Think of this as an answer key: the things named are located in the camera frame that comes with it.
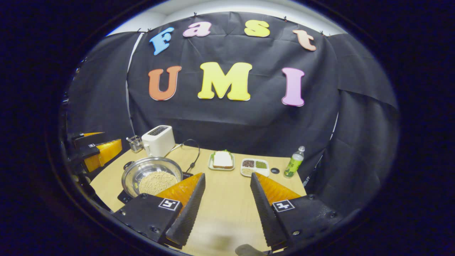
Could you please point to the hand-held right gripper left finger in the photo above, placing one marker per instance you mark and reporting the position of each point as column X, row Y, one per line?
column 188, row 217

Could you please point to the white toaster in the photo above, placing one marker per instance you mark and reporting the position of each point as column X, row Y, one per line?
column 158, row 142

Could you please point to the green label drink bottle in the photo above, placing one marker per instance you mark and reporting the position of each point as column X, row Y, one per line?
column 293, row 165

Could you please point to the pale rectangular plate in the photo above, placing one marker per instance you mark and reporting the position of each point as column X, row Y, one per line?
column 220, row 169

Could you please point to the white bread sandwich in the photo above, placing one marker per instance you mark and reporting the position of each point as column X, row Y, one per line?
column 223, row 160

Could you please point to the black induction cooktop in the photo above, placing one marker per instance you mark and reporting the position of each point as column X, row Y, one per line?
column 123, row 197

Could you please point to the pile of soybeans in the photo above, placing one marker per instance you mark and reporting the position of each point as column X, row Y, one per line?
column 156, row 183

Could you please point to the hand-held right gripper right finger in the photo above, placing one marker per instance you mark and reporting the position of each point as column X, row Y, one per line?
column 270, row 217

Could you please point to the white divided grain dish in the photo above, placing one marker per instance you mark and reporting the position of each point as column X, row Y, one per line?
column 261, row 172

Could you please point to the stainless steel pot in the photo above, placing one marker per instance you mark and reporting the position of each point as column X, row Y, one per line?
column 142, row 170

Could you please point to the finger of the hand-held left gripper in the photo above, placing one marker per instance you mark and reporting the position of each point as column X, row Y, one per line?
column 90, row 139
column 87, row 151

